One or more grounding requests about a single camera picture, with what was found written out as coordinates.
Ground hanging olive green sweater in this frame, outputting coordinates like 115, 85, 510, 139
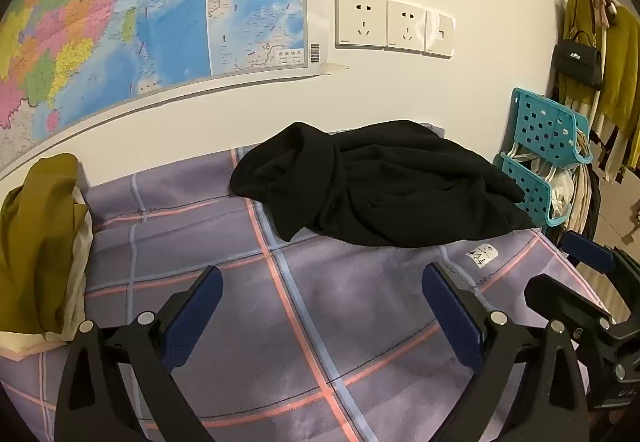
555, 0, 640, 137

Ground white fabric care label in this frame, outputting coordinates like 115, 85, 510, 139
466, 244, 500, 269

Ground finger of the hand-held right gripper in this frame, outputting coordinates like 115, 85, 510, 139
523, 273, 615, 338
560, 230, 623, 275

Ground colourful wall map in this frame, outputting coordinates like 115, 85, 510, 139
0, 0, 307, 173

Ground black garment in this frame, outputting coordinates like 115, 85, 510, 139
229, 120, 536, 249

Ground black handbag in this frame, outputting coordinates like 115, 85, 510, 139
551, 30, 605, 90

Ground teal plastic storage baskets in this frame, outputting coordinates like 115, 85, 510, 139
510, 129, 602, 235

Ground white wall power socket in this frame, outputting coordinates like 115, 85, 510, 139
385, 0, 427, 53
334, 0, 389, 49

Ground plaid purple bedsheet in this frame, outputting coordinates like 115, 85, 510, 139
0, 123, 616, 442

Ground olive yellow cloth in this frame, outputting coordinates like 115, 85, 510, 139
0, 153, 91, 335

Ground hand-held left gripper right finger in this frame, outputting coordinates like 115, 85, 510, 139
421, 263, 591, 442

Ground blue perforated plastic basket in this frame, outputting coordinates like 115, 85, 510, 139
494, 152, 571, 227
508, 87, 592, 163

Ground hanging striped garment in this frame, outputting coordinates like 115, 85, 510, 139
590, 114, 640, 183

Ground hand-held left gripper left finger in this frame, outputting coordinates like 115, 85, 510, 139
54, 266, 224, 442

